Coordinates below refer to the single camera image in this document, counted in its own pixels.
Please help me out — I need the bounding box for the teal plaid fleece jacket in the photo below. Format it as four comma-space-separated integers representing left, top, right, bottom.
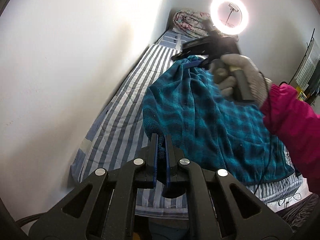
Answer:
142, 56, 294, 185

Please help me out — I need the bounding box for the pink sleeved right forearm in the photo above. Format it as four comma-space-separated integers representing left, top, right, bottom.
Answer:
260, 84, 319, 194

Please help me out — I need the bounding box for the black metal clothes rack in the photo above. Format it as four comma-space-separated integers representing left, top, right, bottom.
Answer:
289, 29, 319, 105

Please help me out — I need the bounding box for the grey knit gloved right hand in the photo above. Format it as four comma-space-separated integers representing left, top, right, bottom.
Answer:
210, 54, 272, 107

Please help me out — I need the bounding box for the floral folded blanket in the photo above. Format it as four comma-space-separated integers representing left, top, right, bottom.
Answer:
171, 8, 239, 41

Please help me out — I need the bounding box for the blue white striped bed quilt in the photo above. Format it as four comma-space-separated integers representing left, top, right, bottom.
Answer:
71, 30, 303, 220

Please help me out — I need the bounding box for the yellow box on rack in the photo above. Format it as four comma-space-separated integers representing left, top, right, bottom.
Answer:
296, 86, 306, 101

